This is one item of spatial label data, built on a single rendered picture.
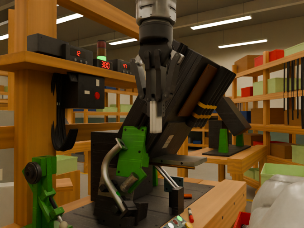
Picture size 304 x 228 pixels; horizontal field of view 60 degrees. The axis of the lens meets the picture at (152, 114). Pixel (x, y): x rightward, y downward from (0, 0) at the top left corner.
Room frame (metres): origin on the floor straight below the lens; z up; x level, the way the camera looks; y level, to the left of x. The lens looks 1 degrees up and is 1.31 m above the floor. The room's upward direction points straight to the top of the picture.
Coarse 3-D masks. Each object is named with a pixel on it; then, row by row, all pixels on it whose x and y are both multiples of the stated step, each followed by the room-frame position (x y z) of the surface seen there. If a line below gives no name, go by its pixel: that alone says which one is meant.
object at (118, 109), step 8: (104, 88) 6.71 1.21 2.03; (112, 88) 6.90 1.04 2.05; (120, 88) 7.21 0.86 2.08; (136, 88) 7.88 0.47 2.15; (104, 96) 7.31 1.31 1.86; (104, 104) 7.31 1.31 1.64; (112, 104) 7.38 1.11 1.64; (120, 104) 7.20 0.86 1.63; (128, 104) 7.47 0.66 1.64; (72, 112) 6.30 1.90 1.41; (80, 112) 6.17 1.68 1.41; (88, 112) 6.08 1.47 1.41; (96, 112) 6.37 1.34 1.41; (104, 112) 6.61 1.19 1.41; (112, 112) 6.86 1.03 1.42; (120, 112) 7.14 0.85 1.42; (72, 120) 6.30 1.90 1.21; (104, 120) 7.31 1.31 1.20; (80, 152) 6.51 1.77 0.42; (80, 160) 6.12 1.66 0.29
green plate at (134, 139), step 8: (128, 128) 1.12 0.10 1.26; (136, 128) 1.10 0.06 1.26; (144, 128) 1.08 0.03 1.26; (128, 136) 1.11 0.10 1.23; (136, 136) 1.09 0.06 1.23; (144, 136) 1.07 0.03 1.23; (128, 144) 1.09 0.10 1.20; (136, 144) 1.08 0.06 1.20; (144, 144) 1.07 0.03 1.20; (120, 152) 1.10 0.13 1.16; (128, 152) 1.08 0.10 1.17; (136, 152) 1.07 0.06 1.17; (144, 152) 1.09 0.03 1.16; (120, 160) 1.09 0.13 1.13; (128, 160) 1.07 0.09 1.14; (136, 160) 1.06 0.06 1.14; (144, 160) 1.09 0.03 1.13; (120, 168) 1.08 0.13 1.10; (128, 168) 1.06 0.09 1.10; (136, 168) 1.05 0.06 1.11; (128, 176) 1.05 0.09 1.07
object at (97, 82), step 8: (64, 80) 1.16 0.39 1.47; (80, 80) 1.13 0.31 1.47; (88, 80) 1.17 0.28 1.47; (96, 80) 1.21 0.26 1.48; (64, 88) 1.16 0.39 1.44; (72, 88) 1.14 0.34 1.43; (80, 88) 1.13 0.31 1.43; (88, 88) 1.17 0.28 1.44; (96, 88) 1.21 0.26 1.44; (64, 96) 1.16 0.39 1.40; (72, 96) 1.14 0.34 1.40; (80, 96) 1.13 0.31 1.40; (88, 96) 1.17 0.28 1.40; (96, 96) 1.21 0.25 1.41; (64, 104) 1.16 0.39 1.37; (72, 104) 1.14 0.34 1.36; (80, 104) 1.13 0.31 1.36; (88, 104) 1.17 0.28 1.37; (96, 104) 1.21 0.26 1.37
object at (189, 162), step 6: (162, 156) 1.22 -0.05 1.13; (168, 156) 1.22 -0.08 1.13; (174, 156) 1.22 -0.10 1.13; (180, 156) 1.22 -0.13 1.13; (186, 156) 1.22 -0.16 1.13; (192, 156) 1.22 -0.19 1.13; (150, 162) 1.17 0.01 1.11; (156, 162) 1.15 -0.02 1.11; (162, 162) 1.13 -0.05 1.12; (168, 162) 1.12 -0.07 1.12; (174, 162) 1.10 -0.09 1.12; (180, 162) 1.09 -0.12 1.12; (186, 162) 1.07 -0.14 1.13; (192, 162) 1.06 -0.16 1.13; (198, 162) 1.10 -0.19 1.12; (186, 168) 1.08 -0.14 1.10; (192, 168) 1.06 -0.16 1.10
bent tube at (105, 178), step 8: (120, 144) 1.07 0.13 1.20; (112, 152) 1.08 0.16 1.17; (104, 160) 1.09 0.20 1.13; (104, 168) 1.09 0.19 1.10; (104, 176) 1.07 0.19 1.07; (104, 184) 1.06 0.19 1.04; (112, 184) 1.05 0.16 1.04; (112, 192) 1.03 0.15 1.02; (120, 200) 1.01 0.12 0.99; (120, 208) 0.99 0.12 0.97
